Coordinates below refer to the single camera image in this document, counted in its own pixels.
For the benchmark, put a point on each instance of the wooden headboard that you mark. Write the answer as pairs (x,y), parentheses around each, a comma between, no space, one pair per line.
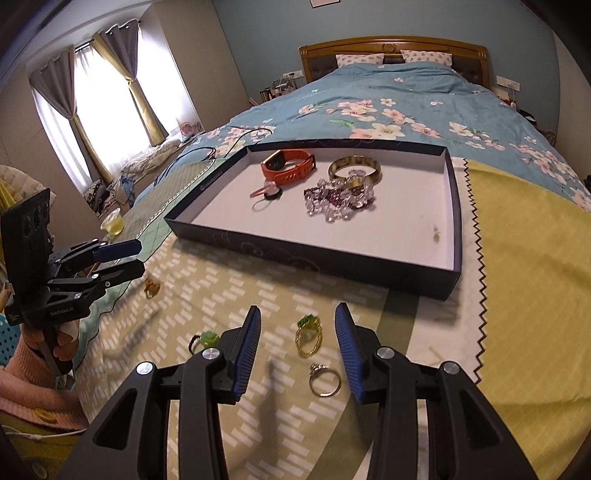
(392,46)

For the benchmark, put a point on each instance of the pink hair clip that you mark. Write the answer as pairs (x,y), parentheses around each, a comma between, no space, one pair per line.
(265,189)

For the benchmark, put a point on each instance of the person's left forearm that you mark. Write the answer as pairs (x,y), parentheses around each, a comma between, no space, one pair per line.
(27,387)

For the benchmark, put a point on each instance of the pile of light bedding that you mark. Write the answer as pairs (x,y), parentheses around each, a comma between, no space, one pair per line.
(154,154)

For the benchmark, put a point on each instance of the grey and yellow curtain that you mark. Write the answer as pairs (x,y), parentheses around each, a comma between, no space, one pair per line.
(55,87)
(122,55)

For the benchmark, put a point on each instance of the white dotted pillow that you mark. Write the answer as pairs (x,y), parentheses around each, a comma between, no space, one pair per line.
(427,57)
(360,59)

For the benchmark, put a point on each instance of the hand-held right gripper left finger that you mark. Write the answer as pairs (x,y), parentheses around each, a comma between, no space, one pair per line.
(244,355)

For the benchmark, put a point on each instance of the yellow green patchwork cloth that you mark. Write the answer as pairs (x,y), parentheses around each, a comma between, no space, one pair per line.
(521,277)

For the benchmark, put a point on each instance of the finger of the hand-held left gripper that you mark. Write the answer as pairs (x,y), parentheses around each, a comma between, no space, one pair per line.
(120,273)
(117,249)

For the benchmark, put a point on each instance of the beige wardrobe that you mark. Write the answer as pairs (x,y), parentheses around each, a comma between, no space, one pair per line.
(198,60)

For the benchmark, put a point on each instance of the blue floral duvet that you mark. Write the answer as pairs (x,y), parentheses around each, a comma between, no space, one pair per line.
(323,92)

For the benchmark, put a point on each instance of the gold bangle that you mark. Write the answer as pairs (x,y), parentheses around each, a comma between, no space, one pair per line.
(353,160)

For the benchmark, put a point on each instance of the pink framed flower picture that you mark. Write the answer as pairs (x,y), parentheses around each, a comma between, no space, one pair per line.
(323,3)

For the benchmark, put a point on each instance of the dark blue box tray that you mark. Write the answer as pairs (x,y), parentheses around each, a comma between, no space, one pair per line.
(369,230)

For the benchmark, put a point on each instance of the yellow jelly cup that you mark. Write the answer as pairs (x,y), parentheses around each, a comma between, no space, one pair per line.
(113,225)

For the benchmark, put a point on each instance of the dark bedside table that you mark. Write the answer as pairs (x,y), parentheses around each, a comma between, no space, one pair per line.
(531,115)

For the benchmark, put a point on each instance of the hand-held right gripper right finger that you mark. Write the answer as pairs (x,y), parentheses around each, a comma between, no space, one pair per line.
(348,355)

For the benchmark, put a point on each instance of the white wall socket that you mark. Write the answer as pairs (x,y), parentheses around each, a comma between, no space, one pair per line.
(508,82)
(293,74)

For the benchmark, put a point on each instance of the orange smartwatch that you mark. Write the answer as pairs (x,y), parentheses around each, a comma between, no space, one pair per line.
(291,177)

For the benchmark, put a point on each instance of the person's left hand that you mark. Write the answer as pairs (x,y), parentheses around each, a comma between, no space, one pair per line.
(37,339)

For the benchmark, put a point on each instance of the small pink fan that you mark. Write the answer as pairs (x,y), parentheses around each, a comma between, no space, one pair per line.
(189,128)

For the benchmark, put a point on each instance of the pile of bags and clothes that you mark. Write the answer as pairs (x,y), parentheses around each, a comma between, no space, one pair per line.
(108,196)

